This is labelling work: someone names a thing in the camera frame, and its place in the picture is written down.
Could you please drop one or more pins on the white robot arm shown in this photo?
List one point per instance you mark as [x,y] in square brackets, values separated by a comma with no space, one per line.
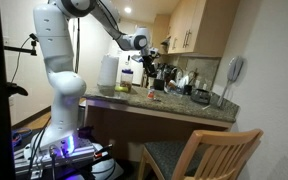
[59,83]

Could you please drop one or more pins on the wooden chair grey cushion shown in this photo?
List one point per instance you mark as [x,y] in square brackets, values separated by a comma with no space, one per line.
[217,150]

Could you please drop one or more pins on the metal keys with keyring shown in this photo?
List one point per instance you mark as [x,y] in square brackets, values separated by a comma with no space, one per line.
[157,99]

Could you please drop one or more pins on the aluminium robot mounting plate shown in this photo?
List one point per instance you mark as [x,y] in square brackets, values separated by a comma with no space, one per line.
[80,150]

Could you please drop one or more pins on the black mug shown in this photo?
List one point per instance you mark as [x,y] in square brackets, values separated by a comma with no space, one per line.
[187,90]

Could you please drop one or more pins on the yellow sponge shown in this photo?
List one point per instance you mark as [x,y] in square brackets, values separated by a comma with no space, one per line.
[121,89]

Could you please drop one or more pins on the white wall phone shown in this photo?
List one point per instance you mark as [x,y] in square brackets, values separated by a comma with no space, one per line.
[234,69]

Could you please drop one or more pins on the white paper towel roll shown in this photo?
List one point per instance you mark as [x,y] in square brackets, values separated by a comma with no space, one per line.
[108,71]

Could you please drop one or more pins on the chrome kitchen faucet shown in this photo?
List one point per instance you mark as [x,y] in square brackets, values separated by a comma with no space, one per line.
[177,71]

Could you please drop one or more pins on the wooden counter cabinet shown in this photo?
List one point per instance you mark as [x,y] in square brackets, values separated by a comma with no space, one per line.
[134,130]

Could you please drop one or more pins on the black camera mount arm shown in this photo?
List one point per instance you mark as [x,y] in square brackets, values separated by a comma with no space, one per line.
[20,49]

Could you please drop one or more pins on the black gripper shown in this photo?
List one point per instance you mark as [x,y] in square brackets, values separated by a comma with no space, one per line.
[149,62]

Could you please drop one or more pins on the beige upper kitchen cabinets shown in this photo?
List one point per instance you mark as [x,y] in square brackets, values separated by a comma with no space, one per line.
[204,30]

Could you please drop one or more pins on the white bottle purple cap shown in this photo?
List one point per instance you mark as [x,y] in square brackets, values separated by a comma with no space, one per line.
[151,94]

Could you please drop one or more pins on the black utensil holder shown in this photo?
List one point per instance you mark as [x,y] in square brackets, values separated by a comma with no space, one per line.
[159,84]

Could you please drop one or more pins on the round ceiling light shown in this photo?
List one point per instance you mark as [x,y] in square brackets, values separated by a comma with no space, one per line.
[127,10]

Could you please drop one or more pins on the dark grey toaster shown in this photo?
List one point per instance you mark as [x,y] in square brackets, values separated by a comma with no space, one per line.
[200,96]

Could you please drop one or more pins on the clear jar blue lid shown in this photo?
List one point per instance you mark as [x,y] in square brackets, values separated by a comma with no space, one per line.
[126,81]

